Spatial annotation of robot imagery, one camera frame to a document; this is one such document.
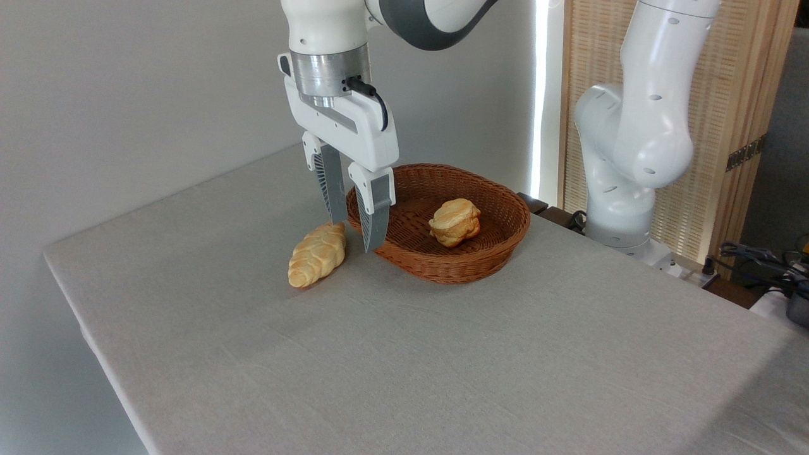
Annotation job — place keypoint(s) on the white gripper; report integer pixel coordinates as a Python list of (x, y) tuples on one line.
[(370, 136)]

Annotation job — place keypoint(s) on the long braided bread loaf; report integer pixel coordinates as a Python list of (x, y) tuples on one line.
[(318, 254)]

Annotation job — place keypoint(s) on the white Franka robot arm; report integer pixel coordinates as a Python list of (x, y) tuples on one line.
[(644, 126)]

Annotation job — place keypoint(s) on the round puff bread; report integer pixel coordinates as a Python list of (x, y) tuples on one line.
[(454, 222)]

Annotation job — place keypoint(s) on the brown wicker basket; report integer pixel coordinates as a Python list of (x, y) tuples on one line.
[(442, 265)]

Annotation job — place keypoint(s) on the grey tablecloth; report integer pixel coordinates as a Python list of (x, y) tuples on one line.
[(404, 354)]

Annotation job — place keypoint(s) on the dark wooden side furniture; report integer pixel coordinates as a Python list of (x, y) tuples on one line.
[(536, 203)]

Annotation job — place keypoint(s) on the black metal screen hinge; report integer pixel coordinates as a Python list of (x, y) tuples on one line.
[(746, 153)]

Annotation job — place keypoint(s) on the bamboo folding screen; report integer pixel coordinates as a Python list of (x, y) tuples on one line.
[(733, 76)]

